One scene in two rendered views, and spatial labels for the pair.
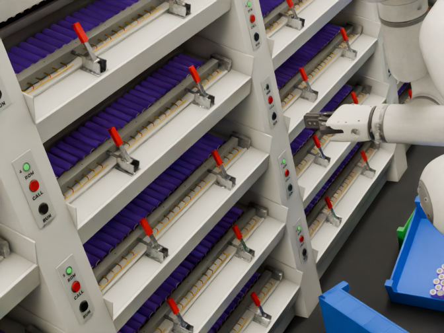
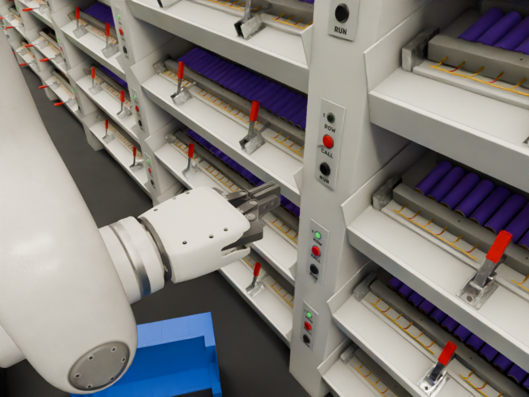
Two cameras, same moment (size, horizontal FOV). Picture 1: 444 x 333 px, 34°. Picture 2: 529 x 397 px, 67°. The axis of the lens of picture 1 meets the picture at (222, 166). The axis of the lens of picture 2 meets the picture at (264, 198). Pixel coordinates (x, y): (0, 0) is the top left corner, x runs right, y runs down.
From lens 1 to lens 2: 177 cm
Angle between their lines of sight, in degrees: 83
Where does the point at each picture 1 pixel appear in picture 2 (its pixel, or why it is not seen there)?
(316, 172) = (403, 360)
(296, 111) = (416, 254)
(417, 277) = not seen: outside the picture
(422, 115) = not seen: hidden behind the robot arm
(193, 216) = (216, 120)
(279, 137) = (327, 206)
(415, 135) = not seen: hidden behind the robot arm
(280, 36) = (479, 106)
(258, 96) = (310, 111)
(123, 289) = (161, 86)
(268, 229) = (288, 258)
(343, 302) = (181, 327)
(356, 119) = (163, 209)
